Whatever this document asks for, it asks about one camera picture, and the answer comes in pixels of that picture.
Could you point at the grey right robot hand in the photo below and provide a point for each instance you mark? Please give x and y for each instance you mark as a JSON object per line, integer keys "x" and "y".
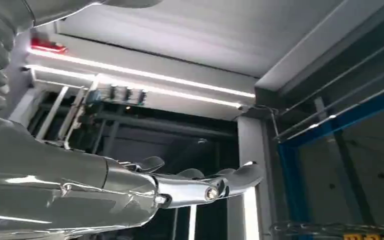
{"x": 46, "y": 185}

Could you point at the blue metal shelf rack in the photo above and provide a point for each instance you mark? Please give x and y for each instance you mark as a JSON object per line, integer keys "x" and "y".
{"x": 361, "y": 112}

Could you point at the grey metal post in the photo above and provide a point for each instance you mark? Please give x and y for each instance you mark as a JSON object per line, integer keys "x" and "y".
{"x": 250, "y": 142}

